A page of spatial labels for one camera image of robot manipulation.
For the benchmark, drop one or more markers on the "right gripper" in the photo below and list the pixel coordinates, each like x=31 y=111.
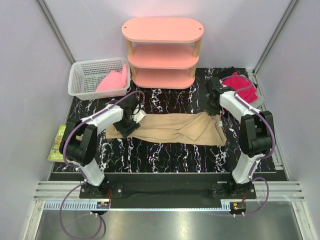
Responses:
x=210 y=110

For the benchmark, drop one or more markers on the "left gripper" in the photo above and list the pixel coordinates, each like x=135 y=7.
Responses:
x=126 y=131

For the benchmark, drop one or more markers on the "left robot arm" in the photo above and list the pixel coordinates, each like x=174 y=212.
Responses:
x=79 y=142

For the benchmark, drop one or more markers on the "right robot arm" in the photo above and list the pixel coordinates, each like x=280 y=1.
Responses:
x=256 y=134

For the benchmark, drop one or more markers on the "black marble mat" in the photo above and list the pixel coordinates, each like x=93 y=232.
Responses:
x=132 y=155

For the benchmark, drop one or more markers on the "magenta t-shirt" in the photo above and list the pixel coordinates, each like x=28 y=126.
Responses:
x=246 y=90

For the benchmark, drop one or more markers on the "black t-shirt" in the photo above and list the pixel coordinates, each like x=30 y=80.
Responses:
x=220 y=73

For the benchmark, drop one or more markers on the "pink t-shirt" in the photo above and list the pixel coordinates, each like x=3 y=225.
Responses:
x=114 y=80

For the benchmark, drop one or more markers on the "grey t-shirt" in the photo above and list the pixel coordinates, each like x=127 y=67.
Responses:
x=260 y=99

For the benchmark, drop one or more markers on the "white plastic basket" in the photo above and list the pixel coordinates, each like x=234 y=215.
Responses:
x=85 y=77

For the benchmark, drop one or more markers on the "pink three-tier shelf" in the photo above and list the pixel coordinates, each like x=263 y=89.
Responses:
x=163 y=52

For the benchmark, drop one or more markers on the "green treehouse book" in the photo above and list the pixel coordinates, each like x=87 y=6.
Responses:
x=55 y=155

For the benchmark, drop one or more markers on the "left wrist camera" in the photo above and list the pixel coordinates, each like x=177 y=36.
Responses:
x=138 y=115

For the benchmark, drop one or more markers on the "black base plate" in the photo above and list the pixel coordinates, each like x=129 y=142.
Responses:
x=169 y=190

